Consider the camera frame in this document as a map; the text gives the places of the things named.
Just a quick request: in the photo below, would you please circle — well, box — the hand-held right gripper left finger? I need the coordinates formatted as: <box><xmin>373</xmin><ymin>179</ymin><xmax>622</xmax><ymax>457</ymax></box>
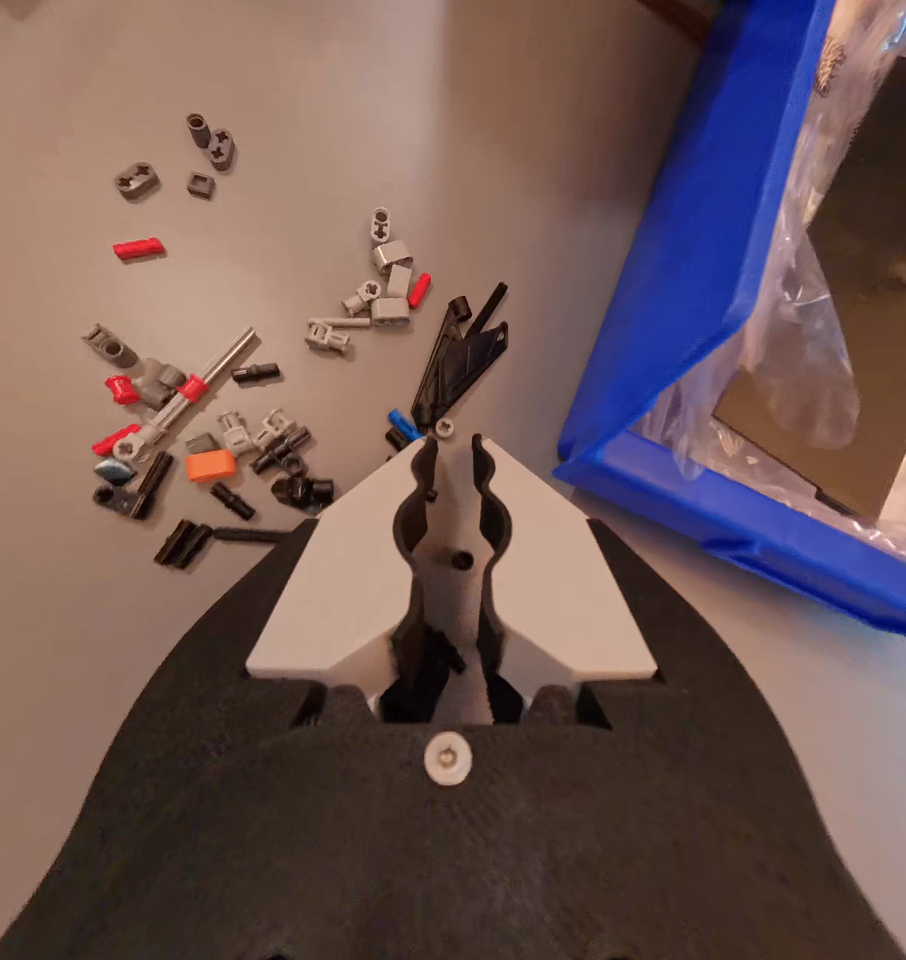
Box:
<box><xmin>245</xmin><ymin>437</ymin><xmax>441</xmax><ymax>702</ymax></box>

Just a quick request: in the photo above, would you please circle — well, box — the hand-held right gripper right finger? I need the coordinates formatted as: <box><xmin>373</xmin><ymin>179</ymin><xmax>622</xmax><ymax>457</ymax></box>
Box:
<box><xmin>470</xmin><ymin>433</ymin><xmax>660</xmax><ymax>691</ymax></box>

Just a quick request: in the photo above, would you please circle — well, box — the pile of lego pieces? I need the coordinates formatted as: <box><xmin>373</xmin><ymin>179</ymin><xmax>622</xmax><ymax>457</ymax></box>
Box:
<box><xmin>80</xmin><ymin>206</ymin><xmax>511</xmax><ymax>571</ymax></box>

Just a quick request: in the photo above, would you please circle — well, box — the clear plastic bag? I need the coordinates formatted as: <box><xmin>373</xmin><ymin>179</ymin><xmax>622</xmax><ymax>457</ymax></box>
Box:
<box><xmin>633</xmin><ymin>0</ymin><xmax>906</xmax><ymax>541</ymax></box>

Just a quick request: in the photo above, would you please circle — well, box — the blue plastic bin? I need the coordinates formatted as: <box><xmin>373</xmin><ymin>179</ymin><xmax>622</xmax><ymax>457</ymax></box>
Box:
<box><xmin>552</xmin><ymin>0</ymin><xmax>906</xmax><ymax>648</ymax></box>

